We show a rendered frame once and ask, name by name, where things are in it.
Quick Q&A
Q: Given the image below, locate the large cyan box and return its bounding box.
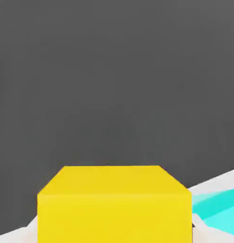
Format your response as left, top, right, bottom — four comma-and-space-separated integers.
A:
191, 187, 234, 238

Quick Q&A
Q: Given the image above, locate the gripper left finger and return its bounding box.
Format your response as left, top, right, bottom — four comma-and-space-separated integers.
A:
0, 215, 38, 243

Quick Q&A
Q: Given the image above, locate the small yellow cube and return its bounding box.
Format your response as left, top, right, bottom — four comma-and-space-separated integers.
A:
36, 165, 193, 243

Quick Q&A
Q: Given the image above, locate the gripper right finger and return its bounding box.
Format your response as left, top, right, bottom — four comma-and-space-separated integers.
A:
191, 213, 234, 243

